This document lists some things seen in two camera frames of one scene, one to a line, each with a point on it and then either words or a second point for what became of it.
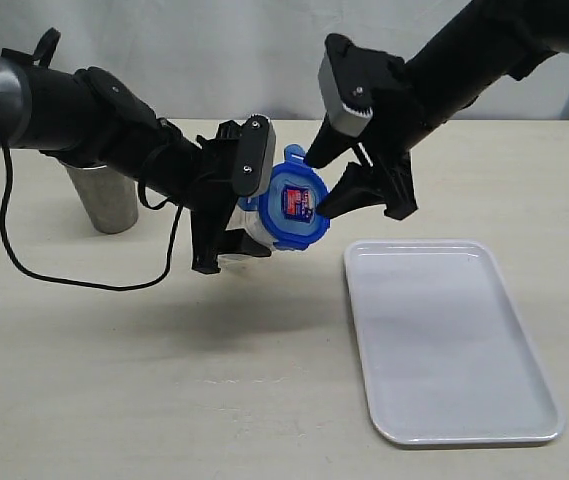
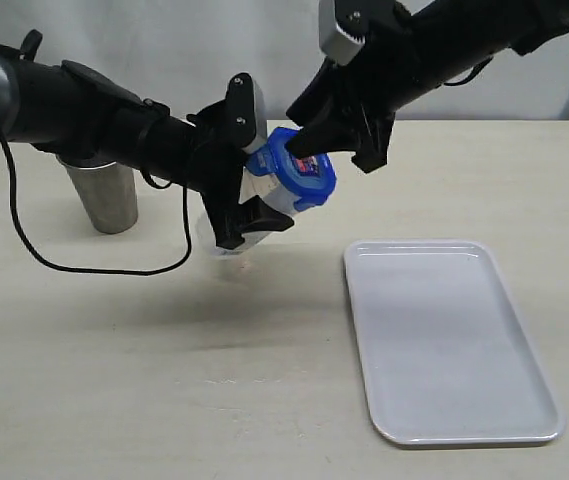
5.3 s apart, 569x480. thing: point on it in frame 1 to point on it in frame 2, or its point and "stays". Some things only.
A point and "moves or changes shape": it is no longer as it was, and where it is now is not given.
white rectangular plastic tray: [445, 356] stays
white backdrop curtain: [219, 60] stays
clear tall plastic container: [250, 221] moves or changes shape
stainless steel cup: [109, 198] stays
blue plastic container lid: [289, 197] to [305, 181]
